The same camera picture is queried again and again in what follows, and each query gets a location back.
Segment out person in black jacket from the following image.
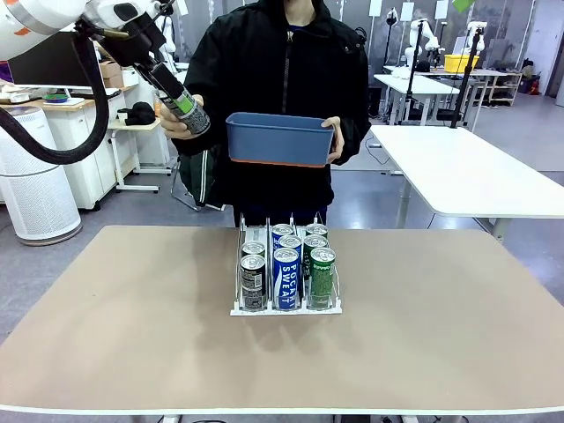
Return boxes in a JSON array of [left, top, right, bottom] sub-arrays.
[[174, 0, 374, 228]]

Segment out white air purifier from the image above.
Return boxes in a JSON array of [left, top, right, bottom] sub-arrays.
[[0, 105, 84, 247]]

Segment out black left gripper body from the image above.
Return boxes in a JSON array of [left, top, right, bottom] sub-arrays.
[[104, 11, 167, 69]]

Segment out wooden shelf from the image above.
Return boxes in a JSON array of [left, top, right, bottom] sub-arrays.
[[479, 68, 524, 107]]

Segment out person's right hand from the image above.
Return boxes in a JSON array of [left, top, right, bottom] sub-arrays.
[[157, 94, 206, 141]]

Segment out yellow bin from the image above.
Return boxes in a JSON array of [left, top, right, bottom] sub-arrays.
[[443, 54, 480, 74]]

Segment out white cabinet desk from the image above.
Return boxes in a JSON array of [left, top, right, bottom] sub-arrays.
[[41, 85, 133, 212]]

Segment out blue Pocari Sweat can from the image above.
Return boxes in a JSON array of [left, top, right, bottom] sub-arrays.
[[272, 247, 302, 311], [277, 234, 304, 256], [271, 223, 297, 242]]

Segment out black computer monitor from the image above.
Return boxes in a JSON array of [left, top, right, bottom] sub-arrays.
[[7, 33, 106, 89]]

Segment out red object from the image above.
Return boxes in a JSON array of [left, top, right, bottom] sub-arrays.
[[517, 74, 542, 96]]

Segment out blue bin orange handles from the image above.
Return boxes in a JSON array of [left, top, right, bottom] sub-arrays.
[[225, 111, 335, 169]]

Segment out black keyboard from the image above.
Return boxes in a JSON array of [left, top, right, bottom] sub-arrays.
[[70, 87, 121, 100]]

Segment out person's left forearm black sleeve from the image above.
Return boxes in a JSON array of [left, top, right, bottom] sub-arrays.
[[338, 114, 374, 167]]

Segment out chair frame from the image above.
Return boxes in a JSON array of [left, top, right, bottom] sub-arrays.
[[170, 162, 202, 212]]

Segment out person's left hand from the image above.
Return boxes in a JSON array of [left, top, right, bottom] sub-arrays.
[[323, 115, 346, 166]]

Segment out black cloth bundle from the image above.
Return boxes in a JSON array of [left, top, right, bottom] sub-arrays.
[[117, 100, 157, 127]]

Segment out white can dispenser rack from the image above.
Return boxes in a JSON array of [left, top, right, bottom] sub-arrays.
[[229, 211, 344, 317]]

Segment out dark jacket with white stripes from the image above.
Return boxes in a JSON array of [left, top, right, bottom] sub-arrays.
[[178, 149, 228, 211]]

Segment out white side table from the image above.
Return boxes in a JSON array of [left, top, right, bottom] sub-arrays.
[[104, 113, 172, 195]]

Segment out black Pepsi can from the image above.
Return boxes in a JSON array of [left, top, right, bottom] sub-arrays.
[[240, 240, 267, 262], [239, 254, 268, 312], [168, 87, 212, 137]]

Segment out person's right forearm black sleeve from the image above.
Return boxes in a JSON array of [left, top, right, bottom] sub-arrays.
[[174, 94, 221, 158]]

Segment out black tripod stand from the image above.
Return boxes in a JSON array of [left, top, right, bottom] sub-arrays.
[[437, 26, 482, 130]]

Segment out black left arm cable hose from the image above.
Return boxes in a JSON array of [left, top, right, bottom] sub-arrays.
[[0, 21, 111, 167]]

